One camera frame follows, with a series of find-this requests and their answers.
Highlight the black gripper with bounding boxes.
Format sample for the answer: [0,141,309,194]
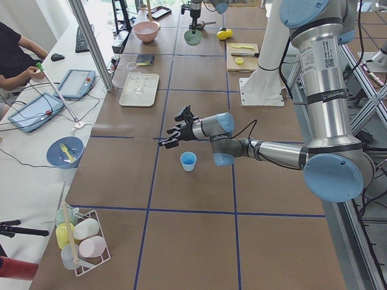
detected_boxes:
[158,119,201,149]
[190,7,201,34]

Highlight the mint green bowl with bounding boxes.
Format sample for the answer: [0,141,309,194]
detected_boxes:
[184,30,203,46]

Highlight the light blue plastic cup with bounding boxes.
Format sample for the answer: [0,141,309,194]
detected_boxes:
[180,152,197,172]

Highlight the person forearm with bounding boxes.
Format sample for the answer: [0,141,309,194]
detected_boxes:
[0,73,30,91]

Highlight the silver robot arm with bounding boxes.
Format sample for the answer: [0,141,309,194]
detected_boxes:
[160,1,375,202]
[188,0,233,34]

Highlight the metal ice scoop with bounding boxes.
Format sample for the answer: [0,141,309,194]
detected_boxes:
[196,21,216,30]

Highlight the pink bowl with ice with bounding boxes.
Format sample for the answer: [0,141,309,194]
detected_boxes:
[133,21,160,43]

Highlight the blue bowl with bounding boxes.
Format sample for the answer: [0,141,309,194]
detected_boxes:
[46,136,85,169]

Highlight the person right hand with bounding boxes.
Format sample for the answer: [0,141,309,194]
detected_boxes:
[25,66,45,79]

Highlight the yellow lemon lower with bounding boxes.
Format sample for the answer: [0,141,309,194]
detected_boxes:
[216,30,229,40]

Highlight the yellow lemon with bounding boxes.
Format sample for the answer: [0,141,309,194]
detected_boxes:
[216,30,229,40]
[226,28,233,39]

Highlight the yellow lemon upper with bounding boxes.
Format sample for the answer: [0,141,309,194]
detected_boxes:
[226,28,233,39]

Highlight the yellow plastic knife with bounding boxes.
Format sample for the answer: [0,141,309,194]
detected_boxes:
[230,45,255,50]

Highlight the cream bear tray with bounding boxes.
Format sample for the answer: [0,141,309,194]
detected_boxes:
[119,72,160,107]

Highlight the lemon half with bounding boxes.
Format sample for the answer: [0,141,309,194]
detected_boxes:
[235,57,244,65]

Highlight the wooden cutting board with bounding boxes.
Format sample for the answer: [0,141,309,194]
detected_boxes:
[226,43,259,73]

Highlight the clear drinking glass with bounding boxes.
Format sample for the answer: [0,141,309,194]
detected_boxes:
[126,62,140,81]

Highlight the teach pendant far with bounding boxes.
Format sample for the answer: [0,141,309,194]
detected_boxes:
[57,69,96,100]

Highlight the teach pendant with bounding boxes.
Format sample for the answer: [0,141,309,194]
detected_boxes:
[57,69,96,100]
[7,92,64,133]

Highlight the yellow plastic fork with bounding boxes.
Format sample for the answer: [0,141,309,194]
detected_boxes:
[60,143,75,163]

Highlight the black keyboard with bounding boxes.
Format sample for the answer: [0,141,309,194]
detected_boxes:
[75,27,89,53]

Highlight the white cup in rack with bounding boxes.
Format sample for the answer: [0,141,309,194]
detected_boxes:
[73,218,99,240]

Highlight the pink cup in rack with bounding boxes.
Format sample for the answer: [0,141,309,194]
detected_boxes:
[79,236,106,257]

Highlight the green cup in rack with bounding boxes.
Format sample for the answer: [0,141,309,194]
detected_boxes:
[54,206,79,226]

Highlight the teach pendant near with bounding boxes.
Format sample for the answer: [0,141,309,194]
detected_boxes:
[7,92,64,133]

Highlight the black computer mouse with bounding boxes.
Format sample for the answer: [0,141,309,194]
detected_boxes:
[50,53,65,62]

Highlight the yellow cup in rack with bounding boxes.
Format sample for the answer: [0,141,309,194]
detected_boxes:
[55,222,70,249]

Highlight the pink stick with green tip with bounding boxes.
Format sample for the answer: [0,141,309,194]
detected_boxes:
[36,62,81,126]

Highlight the clear cup in rack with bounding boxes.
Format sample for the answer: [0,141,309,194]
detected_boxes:
[60,244,79,270]

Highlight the red fire extinguisher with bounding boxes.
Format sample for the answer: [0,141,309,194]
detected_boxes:
[0,256,39,280]

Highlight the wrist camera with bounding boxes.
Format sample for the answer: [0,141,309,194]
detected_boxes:
[181,4,190,15]
[174,105,199,124]

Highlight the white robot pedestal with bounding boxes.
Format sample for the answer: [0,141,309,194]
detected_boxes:
[239,0,290,106]

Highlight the aluminium frame post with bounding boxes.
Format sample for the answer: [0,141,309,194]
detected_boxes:
[68,0,114,92]

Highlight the white wire cup rack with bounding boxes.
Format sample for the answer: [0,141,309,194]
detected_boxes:
[55,202,111,277]

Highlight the black camera tripod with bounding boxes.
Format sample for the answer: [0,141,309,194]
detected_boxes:
[1,219,50,238]

